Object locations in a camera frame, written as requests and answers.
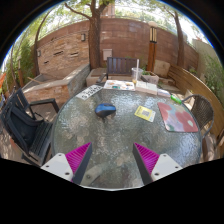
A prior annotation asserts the blue and black computer mouse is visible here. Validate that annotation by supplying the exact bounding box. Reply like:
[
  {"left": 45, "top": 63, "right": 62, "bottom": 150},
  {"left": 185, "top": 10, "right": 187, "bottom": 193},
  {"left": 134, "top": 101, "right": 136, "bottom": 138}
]
[{"left": 94, "top": 102, "right": 117, "bottom": 118}]

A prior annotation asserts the black slatted chair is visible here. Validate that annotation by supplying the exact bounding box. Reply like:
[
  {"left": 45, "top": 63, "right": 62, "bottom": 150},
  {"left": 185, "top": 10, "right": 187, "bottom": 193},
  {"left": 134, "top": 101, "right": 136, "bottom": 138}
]
[{"left": 0, "top": 88, "right": 60, "bottom": 167}]

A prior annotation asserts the yellow card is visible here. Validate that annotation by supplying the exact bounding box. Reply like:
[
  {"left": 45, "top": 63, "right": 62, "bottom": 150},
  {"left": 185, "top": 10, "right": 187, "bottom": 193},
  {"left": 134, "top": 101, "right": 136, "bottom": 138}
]
[{"left": 134, "top": 105, "right": 157, "bottom": 123}]

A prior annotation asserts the white printed plate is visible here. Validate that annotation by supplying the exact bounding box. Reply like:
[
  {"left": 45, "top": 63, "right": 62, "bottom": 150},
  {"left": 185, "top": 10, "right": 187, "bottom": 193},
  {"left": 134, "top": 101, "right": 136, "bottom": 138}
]
[{"left": 75, "top": 84, "right": 104, "bottom": 102}]

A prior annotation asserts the dark wooden chair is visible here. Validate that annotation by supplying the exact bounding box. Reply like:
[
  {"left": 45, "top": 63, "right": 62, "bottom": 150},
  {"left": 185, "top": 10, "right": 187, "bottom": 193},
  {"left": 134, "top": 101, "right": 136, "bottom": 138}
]
[{"left": 97, "top": 56, "right": 138, "bottom": 84}]

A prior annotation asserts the white wall box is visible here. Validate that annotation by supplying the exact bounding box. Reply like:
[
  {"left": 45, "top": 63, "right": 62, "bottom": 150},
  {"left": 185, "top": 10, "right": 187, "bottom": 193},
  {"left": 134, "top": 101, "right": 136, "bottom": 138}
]
[{"left": 102, "top": 48, "right": 114, "bottom": 61}]

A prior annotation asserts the floral pink mouse pad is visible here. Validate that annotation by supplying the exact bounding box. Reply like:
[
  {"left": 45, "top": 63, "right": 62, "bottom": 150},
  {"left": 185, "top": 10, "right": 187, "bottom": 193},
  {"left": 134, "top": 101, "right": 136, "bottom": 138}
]
[{"left": 157, "top": 101, "right": 200, "bottom": 133}]

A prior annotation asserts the brown wicker chair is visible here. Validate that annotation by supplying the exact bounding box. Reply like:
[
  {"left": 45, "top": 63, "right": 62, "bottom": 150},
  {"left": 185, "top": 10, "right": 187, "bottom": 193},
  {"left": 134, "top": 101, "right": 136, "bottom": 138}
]
[{"left": 182, "top": 94, "right": 215, "bottom": 161}]

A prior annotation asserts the stone raised bed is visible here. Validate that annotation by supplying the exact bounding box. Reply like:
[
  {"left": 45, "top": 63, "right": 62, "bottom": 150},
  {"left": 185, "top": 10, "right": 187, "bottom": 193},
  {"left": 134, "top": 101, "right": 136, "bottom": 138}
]
[{"left": 21, "top": 63, "right": 91, "bottom": 108}]

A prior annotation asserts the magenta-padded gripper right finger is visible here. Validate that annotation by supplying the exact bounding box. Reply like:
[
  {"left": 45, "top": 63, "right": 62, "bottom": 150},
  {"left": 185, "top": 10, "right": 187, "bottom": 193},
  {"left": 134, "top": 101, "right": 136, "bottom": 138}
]
[{"left": 132, "top": 142, "right": 184, "bottom": 186}]

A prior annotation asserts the white square planter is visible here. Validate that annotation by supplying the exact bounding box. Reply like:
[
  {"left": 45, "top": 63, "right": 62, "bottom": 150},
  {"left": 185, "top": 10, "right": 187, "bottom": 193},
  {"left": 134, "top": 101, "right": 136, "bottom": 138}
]
[{"left": 141, "top": 70, "right": 160, "bottom": 85}]

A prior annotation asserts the wooden garden lamp post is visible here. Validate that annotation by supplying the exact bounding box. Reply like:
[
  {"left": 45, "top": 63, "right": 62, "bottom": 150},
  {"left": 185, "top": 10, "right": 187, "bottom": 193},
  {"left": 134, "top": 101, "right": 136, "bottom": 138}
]
[{"left": 146, "top": 20, "right": 159, "bottom": 73}]

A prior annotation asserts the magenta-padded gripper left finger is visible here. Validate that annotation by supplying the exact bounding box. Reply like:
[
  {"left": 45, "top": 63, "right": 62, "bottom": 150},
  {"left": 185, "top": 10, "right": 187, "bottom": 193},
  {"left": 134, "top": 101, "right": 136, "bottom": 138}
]
[{"left": 40, "top": 142, "right": 93, "bottom": 185}]

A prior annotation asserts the small pale book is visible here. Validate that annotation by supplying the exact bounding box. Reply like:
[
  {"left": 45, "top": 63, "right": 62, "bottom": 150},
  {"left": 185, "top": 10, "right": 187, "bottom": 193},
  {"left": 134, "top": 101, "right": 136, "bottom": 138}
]
[{"left": 157, "top": 87, "right": 172, "bottom": 98}]

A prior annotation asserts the forked tree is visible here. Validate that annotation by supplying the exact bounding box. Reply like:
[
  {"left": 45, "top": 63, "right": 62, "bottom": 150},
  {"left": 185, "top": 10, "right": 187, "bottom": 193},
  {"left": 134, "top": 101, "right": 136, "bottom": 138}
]
[{"left": 64, "top": 0, "right": 116, "bottom": 70}]

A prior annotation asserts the slim tree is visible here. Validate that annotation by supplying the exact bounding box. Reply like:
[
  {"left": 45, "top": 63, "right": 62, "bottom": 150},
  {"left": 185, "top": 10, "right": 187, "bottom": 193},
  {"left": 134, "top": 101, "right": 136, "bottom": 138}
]
[{"left": 163, "top": 6, "right": 186, "bottom": 68}]

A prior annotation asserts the clear plastic cup with straw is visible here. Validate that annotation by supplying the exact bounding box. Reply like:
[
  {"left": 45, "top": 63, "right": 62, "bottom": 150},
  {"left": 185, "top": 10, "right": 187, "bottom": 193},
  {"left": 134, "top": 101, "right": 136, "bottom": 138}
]
[{"left": 131, "top": 59, "right": 144, "bottom": 85}]

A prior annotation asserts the green pack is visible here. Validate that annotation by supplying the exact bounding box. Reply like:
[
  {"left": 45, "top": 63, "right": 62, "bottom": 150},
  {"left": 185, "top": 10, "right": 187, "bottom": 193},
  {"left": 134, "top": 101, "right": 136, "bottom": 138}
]
[{"left": 170, "top": 94, "right": 183, "bottom": 105}]

